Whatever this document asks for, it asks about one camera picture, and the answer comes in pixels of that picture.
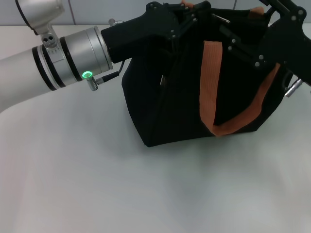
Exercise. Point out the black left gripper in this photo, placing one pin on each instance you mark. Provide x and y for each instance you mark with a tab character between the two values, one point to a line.
141	34

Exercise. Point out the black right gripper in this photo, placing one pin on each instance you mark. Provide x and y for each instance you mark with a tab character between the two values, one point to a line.
289	41

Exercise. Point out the silver zipper pull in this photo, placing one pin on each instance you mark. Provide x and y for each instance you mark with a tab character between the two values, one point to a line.
222	19

